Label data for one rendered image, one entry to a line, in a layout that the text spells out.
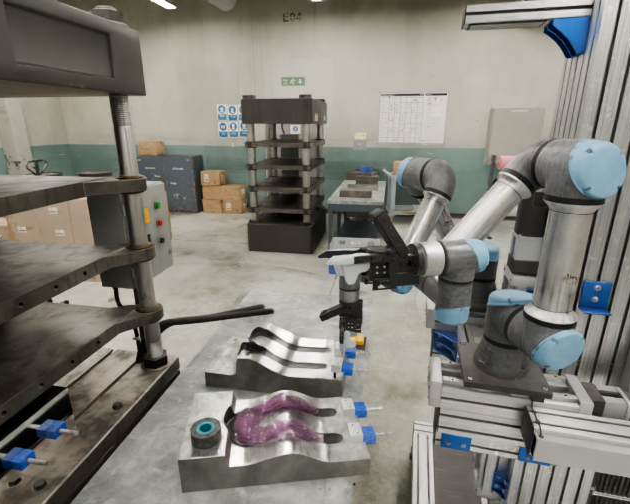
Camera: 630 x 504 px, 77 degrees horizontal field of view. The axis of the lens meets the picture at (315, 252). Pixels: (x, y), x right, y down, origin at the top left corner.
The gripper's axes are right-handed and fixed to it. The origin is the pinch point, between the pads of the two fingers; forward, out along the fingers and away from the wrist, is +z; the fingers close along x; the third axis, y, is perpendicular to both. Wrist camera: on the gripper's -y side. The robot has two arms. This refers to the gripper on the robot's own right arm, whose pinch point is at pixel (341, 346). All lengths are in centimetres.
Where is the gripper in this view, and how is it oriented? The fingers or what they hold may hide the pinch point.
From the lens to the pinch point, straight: 154.6
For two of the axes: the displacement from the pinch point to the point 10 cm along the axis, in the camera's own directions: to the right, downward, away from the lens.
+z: 0.0, 9.5, 3.1
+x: 1.8, -3.0, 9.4
